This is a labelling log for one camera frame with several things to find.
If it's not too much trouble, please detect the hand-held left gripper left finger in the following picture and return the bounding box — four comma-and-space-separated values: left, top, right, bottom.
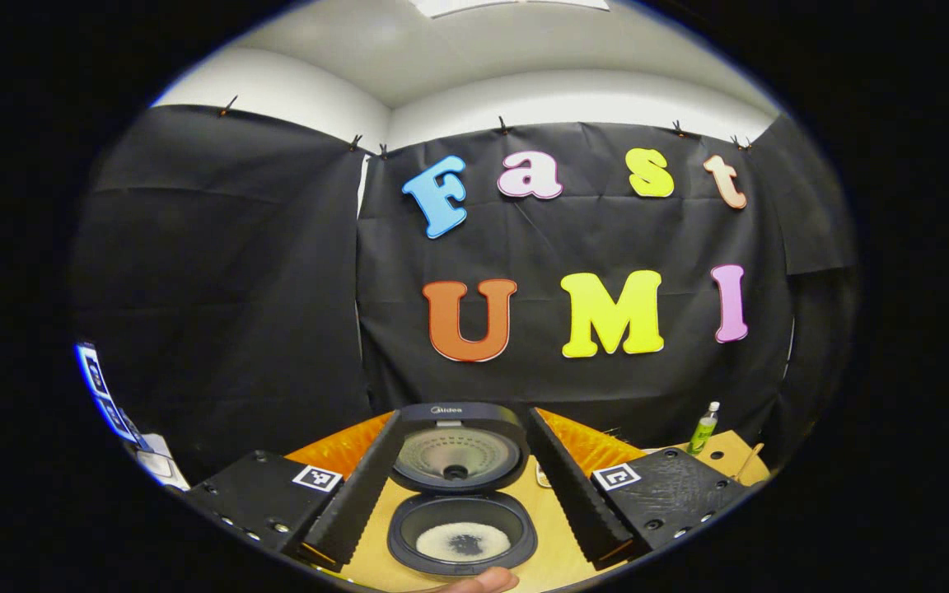
186, 409, 405, 569

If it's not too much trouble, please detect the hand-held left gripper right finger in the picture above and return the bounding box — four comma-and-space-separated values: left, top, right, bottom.
524, 406, 751, 571

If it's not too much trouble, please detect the white rice portion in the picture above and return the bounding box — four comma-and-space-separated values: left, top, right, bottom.
415, 521, 512, 563

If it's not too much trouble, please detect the dark grey rice cooker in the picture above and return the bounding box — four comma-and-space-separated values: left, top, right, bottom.
386, 402, 539, 577

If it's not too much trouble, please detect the green drink bottle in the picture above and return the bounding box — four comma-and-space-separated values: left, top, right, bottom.
686, 401, 721, 456

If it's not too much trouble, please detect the white side desk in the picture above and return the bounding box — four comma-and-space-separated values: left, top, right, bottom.
135, 434, 191, 493

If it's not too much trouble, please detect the black backdrop cloth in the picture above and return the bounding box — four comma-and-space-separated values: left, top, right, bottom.
71, 103, 858, 483

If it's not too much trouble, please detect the computer monitor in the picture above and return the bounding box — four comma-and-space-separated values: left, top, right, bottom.
75, 343, 142, 446

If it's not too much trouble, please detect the large ceiling light panel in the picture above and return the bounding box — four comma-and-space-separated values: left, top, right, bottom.
409, 0, 611, 19

